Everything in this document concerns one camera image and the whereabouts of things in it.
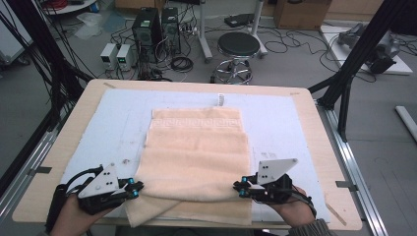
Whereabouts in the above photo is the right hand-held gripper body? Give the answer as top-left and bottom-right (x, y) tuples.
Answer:
(250, 158), (299, 204)

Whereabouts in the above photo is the coiled black cable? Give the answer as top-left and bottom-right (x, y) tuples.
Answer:
(169, 55), (195, 74)

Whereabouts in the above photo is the white desk leg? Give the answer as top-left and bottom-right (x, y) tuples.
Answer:
(249, 0), (269, 59)
(196, 0), (214, 64)

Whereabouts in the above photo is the cream terry towel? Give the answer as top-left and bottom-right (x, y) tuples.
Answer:
(124, 92), (254, 228)

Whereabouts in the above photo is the brown cardboard box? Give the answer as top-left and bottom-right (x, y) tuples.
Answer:
(272, 0), (332, 31)

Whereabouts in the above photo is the black metal frame post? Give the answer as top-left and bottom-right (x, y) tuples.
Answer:
(307, 0), (412, 143)
(5, 0), (87, 132)

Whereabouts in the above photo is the person's left hand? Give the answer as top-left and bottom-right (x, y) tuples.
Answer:
(50, 196), (114, 236)

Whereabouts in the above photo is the light wooden table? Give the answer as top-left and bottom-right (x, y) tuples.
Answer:
(12, 78), (363, 231)

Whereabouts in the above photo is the person's right hand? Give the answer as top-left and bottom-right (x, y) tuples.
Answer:
(271, 187), (316, 227)

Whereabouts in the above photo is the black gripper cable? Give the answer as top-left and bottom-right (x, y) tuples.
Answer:
(290, 189), (318, 219)
(44, 165), (105, 234)

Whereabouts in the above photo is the clear plastic bag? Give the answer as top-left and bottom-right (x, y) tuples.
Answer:
(74, 11), (107, 41)

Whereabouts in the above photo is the grey machine on white board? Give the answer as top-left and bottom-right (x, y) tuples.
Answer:
(320, 22), (414, 77)

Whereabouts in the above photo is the black computer tower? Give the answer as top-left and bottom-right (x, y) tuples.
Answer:
(160, 7), (182, 56)
(131, 7), (163, 63)

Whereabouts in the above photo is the white tube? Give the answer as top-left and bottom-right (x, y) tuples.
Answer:
(394, 105), (417, 143)

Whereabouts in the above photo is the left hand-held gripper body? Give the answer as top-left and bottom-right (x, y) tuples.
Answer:
(77, 162), (127, 215)

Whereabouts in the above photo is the white bench power supply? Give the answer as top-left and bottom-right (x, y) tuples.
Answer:
(99, 42), (119, 71)
(115, 43), (138, 72)

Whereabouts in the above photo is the white round table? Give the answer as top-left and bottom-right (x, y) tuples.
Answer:
(41, 0), (98, 16)

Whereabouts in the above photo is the black round stool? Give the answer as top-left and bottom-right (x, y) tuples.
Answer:
(214, 31), (263, 86)

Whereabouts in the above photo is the black flat device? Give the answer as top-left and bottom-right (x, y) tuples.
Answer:
(223, 13), (256, 29)

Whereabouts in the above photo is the aluminium side rail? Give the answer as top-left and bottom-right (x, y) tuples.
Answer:
(315, 99), (390, 236)
(0, 129), (63, 219)

